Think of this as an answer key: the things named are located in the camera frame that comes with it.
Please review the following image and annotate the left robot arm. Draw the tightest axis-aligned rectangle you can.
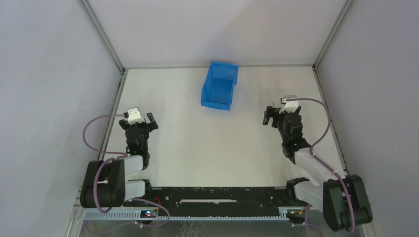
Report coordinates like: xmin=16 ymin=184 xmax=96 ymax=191
xmin=80 ymin=108 xmax=159 ymax=213

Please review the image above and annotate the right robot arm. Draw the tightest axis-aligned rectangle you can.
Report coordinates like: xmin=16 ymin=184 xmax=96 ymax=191
xmin=262 ymin=106 xmax=373 ymax=232

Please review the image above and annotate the blue plastic bin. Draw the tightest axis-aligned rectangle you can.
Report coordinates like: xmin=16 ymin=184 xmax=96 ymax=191
xmin=201 ymin=61 xmax=239 ymax=111

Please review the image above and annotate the small electronics board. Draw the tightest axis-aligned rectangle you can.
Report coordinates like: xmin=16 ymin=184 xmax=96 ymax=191
xmin=140 ymin=210 xmax=158 ymax=219

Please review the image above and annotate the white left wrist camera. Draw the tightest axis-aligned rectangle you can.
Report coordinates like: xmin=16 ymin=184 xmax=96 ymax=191
xmin=126 ymin=108 xmax=145 ymax=125

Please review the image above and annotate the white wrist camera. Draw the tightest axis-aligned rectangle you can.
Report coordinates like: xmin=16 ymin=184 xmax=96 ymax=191
xmin=126 ymin=108 xmax=145 ymax=125
xmin=279 ymin=95 xmax=299 ymax=114

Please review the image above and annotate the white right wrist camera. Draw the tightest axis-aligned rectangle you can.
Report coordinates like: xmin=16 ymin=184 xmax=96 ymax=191
xmin=279 ymin=95 xmax=299 ymax=114

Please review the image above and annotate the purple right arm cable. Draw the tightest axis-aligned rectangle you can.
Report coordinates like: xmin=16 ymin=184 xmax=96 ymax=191
xmin=284 ymin=97 xmax=356 ymax=237

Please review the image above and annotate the grey slotted cable duct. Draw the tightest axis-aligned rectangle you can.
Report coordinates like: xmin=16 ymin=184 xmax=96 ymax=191
xmin=84 ymin=209 xmax=288 ymax=221

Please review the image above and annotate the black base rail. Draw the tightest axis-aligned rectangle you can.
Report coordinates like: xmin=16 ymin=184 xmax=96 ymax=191
xmin=144 ymin=187 xmax=306 ymax=214

